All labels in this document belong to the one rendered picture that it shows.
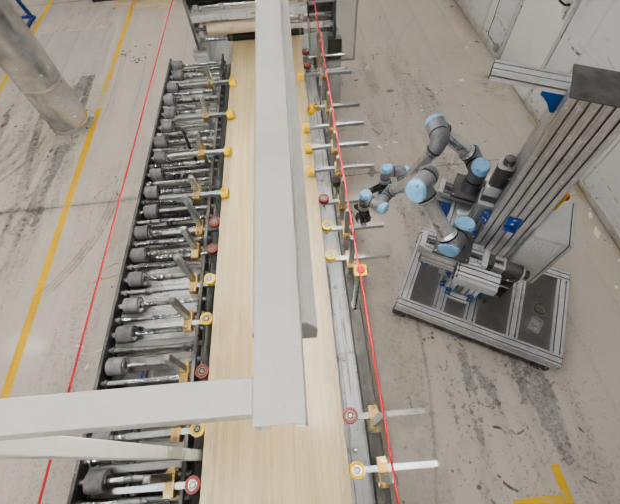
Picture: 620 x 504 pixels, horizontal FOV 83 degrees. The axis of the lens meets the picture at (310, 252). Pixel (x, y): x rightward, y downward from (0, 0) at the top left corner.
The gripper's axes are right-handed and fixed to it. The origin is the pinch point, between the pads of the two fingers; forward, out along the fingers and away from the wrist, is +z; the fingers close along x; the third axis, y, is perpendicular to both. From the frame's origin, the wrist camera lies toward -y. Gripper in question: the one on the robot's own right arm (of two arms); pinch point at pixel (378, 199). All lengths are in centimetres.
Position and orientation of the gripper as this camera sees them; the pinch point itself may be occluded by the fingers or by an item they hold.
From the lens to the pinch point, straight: 279.1
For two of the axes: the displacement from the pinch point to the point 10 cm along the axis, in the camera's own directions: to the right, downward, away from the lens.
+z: 0.5, 5.1, 8.6
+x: -0.7, -8.5, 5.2
